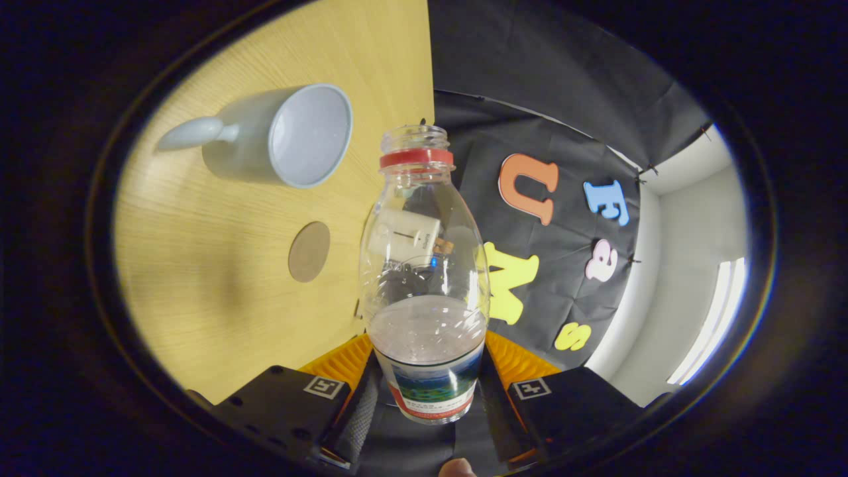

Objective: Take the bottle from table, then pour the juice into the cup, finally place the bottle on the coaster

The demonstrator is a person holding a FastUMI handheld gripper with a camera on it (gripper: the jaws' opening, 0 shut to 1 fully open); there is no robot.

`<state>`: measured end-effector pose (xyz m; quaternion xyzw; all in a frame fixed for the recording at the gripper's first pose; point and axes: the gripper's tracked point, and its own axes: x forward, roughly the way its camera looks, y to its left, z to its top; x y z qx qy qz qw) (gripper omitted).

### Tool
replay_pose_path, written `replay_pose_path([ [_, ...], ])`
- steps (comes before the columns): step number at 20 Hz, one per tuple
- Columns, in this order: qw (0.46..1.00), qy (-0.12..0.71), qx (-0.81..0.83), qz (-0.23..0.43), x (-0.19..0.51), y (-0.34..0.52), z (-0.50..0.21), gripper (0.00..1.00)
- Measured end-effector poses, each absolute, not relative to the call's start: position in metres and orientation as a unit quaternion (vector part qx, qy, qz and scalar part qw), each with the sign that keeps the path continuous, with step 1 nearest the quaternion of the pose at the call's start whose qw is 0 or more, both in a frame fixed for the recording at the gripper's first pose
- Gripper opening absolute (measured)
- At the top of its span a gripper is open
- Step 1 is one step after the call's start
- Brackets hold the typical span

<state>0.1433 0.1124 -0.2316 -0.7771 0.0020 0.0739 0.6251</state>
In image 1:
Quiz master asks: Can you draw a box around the wooden table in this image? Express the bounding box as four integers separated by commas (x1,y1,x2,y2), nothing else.
113,0,436,406

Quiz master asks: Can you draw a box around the round brown coaster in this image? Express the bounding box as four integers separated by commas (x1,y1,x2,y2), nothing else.
288,221,331,284

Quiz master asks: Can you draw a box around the ceiling light panel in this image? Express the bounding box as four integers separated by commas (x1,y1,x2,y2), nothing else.
668,258,746,386

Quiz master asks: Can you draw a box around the light grey cup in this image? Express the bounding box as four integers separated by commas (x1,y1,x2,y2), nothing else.
156,83,353,189

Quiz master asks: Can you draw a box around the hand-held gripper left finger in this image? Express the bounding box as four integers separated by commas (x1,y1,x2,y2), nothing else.
189,333,382,468

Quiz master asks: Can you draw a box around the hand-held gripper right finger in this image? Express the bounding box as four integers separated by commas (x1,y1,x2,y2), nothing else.
478,331,647,464

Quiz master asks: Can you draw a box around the clear plastic juice bottle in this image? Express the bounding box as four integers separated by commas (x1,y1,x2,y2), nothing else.
358,125,491,425

